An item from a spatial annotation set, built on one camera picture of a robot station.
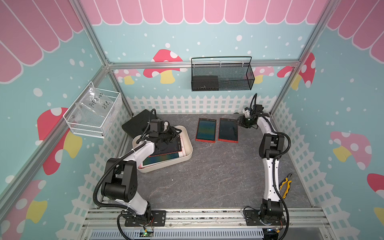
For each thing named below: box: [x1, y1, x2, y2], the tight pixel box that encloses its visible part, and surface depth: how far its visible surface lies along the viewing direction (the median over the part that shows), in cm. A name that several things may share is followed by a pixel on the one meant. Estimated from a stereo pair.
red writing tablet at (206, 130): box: [195, 118, 217, 143], surface depth 112 cm
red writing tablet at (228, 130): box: [218, 118, 239, 144], surface depth 114 cm
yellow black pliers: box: [279, 173, 293, 199], surface depth 87 cm
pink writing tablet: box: [138, 144, 187, 169], surface depth 96 cm
